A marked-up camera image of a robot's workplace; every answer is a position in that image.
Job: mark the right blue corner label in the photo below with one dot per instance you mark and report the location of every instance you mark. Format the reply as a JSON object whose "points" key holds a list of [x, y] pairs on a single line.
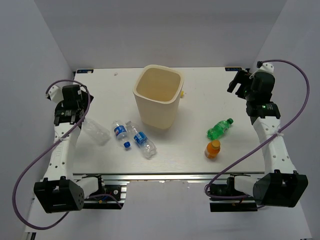
{"points": [[232, 69]]}

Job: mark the aluminium table rail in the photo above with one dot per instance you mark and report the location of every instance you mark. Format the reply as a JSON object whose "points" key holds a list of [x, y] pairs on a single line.
{"points": [[163, 177]]}

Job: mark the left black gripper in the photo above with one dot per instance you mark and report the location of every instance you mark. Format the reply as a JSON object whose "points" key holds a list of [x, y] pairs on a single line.
{"points": [[84, 99]]}

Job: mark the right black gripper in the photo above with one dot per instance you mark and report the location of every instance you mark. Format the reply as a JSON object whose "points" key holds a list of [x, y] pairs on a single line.
{"points": [[242, 77]]}

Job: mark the small blue-label water bottle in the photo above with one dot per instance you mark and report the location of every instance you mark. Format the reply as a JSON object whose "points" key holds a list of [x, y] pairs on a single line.
{"points": [[121, 134]]}

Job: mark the left blue corner label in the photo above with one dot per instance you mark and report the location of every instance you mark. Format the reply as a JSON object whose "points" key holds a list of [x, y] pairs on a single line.
{"points": [[84, 71]]}

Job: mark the cream plastic bin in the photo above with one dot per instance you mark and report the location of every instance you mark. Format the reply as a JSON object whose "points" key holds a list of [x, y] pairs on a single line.
{"points": [[157, 93]]}

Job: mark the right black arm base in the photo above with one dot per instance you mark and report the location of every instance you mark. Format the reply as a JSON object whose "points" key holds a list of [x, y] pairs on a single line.
{"points": [[224, 198]]}

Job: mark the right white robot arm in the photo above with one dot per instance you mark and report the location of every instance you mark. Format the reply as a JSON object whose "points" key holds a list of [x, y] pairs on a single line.
{"points": [[281, 185]]}

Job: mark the clear crushed plastic bottle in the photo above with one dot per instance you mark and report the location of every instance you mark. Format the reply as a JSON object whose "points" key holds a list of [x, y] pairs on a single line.
{"points": [[97, 133]]}

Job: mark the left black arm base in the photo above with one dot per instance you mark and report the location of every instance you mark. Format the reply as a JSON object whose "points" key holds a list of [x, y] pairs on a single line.
{"points": [[100, 194]]}

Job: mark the green soda bottle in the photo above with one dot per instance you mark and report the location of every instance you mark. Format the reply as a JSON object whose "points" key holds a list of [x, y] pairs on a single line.
{"points": [[219, 129]]}

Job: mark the orange juice bottle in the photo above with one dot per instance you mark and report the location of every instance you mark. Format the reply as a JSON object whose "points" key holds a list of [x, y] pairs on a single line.
{"points": [[212, 149]]}

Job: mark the blue corner label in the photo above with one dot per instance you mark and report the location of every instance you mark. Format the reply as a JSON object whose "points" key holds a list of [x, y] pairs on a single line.
{"points": [[232, 69], [84, 71]]}

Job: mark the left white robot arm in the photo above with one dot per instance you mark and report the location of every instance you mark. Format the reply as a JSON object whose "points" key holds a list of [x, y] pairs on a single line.
{"points": [[58, 191]]}

